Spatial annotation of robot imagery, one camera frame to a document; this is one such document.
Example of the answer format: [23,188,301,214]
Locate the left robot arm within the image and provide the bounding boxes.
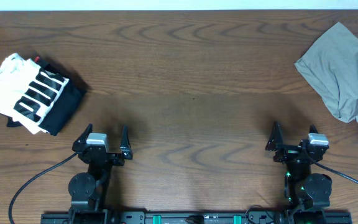
[68,124,133,224]

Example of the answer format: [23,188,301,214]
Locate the grey-green shorts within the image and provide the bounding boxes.
[295,22,358,123]

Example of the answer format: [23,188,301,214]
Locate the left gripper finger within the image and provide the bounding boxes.
[120,125,133,160]
[73,123,93,146]

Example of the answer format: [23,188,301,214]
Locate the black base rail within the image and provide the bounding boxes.
[40,210,352,224]

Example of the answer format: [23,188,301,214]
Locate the white black printed folded shirt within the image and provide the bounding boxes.
[0,53,86,136]

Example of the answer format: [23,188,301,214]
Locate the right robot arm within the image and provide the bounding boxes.
[265,122,332,224]

